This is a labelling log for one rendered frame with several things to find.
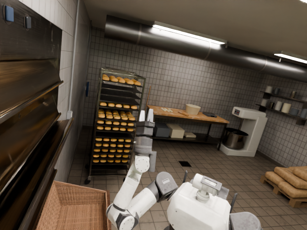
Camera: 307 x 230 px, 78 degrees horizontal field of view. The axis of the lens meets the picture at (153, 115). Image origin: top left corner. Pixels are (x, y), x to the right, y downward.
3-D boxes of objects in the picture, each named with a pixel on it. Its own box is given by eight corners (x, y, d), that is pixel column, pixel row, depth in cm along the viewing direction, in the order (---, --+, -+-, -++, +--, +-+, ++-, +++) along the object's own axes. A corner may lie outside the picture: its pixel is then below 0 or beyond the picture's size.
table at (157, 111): (147, 146, 481) (154, 112, 459) (141, 134, 555) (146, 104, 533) (220, 151, 545) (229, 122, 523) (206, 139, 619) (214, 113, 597)
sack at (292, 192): (291, 199, 343) (294, 192, 339) (275, 186, 377) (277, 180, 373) (317, 199, 357) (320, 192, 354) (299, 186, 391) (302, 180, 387)
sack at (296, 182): (312, 191, 353) (315, 184, 350) (296, 189, 347) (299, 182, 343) (286, 173, 412) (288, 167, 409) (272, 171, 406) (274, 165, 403)
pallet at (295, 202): (293, 207, 343) (296, 201, 339) (259, 180, 417) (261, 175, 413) (337, 206, 378) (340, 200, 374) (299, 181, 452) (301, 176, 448)
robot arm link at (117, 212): (119, 177, 89) (99, 217, 85) (132, 187, 81) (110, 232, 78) (134, 182, 96) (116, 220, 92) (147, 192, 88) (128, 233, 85)
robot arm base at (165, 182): (145, 191, 108) (158, 178, 115) (162, 209, 103) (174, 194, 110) (149, 181, 97) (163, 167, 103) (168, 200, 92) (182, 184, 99)
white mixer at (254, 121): (227, 156, 514) (241, 110, 482) (214, 146, 575) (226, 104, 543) (256, 158, 543) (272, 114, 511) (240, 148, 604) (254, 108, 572)
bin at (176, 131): (171, 137, 508) (172, 129, 502) (164, 130, 553) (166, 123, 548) (182, 138, 519) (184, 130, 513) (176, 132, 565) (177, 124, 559)
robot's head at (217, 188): (203, 180, 94) (204, 172, 88) (221, 188, 90) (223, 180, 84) (198, 191, 90) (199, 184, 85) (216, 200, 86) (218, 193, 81)
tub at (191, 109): (187, 114, 514) (189, 107, 508) (181, 110, 553) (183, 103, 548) (201, 116, 526) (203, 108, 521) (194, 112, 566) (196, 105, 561)
